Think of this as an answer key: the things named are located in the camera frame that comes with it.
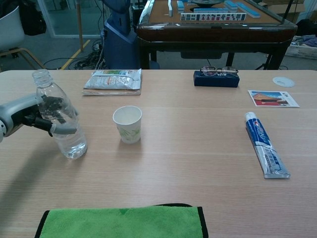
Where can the dark blue glasses case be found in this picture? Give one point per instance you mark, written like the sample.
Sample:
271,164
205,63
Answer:
215,82

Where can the white power strip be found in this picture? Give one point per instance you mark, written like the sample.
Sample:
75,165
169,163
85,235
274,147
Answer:
97,47

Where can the white paper cup green print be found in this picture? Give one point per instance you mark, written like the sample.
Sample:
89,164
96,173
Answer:
127,131

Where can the pile of clothes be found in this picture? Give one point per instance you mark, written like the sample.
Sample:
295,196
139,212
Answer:
308,41

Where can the face-up mahjong tile row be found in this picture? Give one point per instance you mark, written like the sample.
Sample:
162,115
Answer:
213,17

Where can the thin-framed eyeglasses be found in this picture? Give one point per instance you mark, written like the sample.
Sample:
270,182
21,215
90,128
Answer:
208,70

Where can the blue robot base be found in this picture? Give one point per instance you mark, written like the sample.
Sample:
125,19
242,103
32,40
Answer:
119,44

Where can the black tripod stand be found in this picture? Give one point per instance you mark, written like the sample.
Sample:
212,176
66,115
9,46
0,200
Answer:
287,11

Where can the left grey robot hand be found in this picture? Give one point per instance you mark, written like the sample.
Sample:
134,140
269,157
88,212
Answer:
19,109

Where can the dark brown mahjong table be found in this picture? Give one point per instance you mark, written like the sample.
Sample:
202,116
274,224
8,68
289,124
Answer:
215,31

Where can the green cloth black edging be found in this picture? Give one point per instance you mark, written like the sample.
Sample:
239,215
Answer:
119,223

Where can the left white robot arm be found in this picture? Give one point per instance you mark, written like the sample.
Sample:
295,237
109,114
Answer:
1,131

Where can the white chair wooden legs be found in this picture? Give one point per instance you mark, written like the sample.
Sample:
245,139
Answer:
10,29

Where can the black bag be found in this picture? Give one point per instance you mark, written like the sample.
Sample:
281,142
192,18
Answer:
32,19

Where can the postcard with red building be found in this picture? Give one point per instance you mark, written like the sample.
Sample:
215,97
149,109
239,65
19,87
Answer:
270,99

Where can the blue white toothpaste tube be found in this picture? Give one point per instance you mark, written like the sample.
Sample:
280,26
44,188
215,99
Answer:
265,143

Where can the white plastic basket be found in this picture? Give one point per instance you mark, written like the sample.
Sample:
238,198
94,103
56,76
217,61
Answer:
299,51

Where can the round white table grommet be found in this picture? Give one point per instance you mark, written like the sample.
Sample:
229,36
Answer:
283,81

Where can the white green snack bag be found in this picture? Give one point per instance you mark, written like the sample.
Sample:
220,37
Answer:
111,80

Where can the transparent plastic water bottle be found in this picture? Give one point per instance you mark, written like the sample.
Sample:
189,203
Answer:
71,145

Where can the wooden pole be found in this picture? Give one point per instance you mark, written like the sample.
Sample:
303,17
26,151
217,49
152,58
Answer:
80,24

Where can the blue-backed mahjong tile row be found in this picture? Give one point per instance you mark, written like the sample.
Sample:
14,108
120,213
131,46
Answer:
230,3
247,10
170,7
210,10
180,6

